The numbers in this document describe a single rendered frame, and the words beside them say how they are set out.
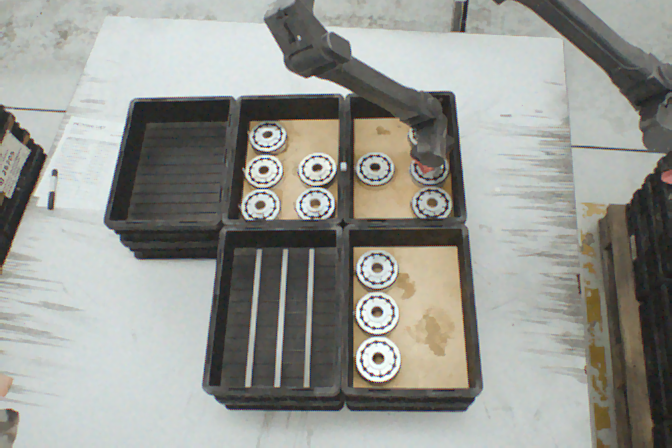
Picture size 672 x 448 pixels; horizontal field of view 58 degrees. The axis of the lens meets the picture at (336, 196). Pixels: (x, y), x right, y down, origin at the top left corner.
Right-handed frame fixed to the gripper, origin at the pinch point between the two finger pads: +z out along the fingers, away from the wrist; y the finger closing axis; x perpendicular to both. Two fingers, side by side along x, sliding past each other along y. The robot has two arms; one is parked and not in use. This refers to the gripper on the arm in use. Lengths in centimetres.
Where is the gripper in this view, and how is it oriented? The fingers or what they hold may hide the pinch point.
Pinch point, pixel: (429, 164)
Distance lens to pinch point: 163.1
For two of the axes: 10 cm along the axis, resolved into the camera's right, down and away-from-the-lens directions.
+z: 0.7, 4.9, 8.7
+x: -7.2, -5.8, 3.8
